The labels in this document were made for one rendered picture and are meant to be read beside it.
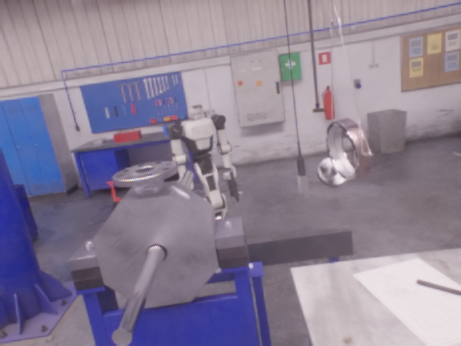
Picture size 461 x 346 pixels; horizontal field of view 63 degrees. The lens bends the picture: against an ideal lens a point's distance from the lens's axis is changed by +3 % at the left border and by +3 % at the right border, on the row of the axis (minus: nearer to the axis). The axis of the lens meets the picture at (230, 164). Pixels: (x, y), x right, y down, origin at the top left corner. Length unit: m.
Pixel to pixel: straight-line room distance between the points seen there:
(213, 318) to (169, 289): 0.24
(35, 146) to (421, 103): 6.68
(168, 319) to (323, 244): 0.85
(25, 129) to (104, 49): 1.89
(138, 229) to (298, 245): 0.86
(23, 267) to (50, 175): 3.81
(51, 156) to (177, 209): 5.70
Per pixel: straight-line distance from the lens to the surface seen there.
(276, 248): 1.98
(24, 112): 7.10
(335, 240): 2.01
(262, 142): 6.74
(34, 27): 7.51
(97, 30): 7.09
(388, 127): 6.56
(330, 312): 1.46
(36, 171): 7.26
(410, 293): 1.58
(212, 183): 3.36
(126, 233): 1.55
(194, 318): 1.74
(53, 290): 3.75
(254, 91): 6.30
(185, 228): 1.49
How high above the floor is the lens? 1.76
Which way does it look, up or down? 15 degrees down
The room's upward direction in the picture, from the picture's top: 9 degrees counter-clockwise
